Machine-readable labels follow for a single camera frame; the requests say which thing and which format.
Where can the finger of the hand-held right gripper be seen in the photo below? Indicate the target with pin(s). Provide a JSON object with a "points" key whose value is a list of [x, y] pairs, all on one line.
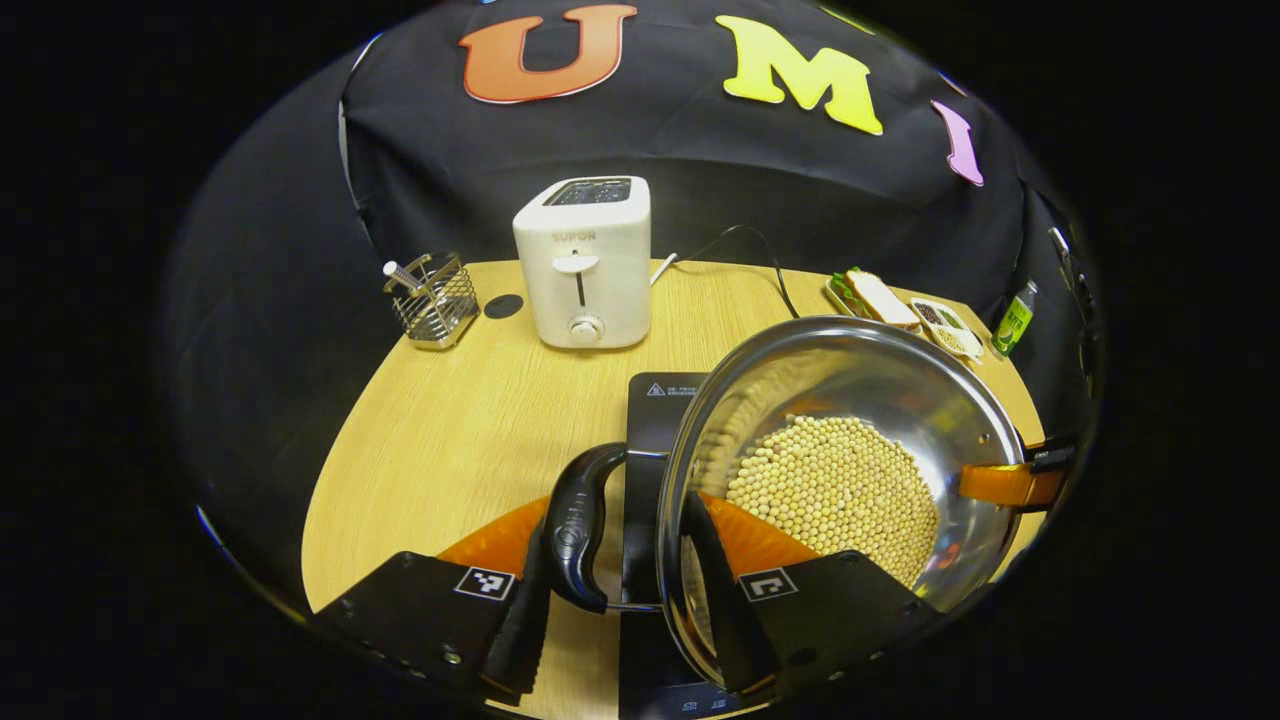
{"points": [[1000, 485], [1052, 458]]}

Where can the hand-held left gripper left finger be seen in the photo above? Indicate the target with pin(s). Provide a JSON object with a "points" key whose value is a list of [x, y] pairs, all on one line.
{"points": [[520, 640]]}

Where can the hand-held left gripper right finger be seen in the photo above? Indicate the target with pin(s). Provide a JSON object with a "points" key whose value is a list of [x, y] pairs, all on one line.
{"points": [[725, 620]]}

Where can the stainless steel pot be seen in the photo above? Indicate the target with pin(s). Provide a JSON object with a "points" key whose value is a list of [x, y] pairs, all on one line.
{"points": [[880, 380]]}

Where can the pile of soybeans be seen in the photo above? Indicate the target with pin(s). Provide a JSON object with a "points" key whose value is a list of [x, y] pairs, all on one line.
{"points": [[840, 490]]}

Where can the black induction cooktop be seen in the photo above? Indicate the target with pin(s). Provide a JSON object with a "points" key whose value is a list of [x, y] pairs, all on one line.
{"points": [[655, 410]]}

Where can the green label bottle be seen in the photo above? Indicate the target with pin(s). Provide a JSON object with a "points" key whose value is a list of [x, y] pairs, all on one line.
{"points": [[1015, 325]]}

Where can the white divided dish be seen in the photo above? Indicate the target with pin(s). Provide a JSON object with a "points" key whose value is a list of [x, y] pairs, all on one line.
{"points": [[950, 330]]}

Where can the sandwich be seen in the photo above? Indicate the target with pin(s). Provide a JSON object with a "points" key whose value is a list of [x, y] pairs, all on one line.
{"points": [[880, 298]]}

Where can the pale green plate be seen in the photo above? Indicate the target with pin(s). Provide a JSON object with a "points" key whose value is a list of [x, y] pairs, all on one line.
{"points": [[832, 290]]}

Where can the white toaster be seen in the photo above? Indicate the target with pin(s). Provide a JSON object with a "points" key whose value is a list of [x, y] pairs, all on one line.
{"points": [[600, 300]]}

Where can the small white utensil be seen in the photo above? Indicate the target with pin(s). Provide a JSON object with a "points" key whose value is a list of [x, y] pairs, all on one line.
{"points": [[397, 272]]}

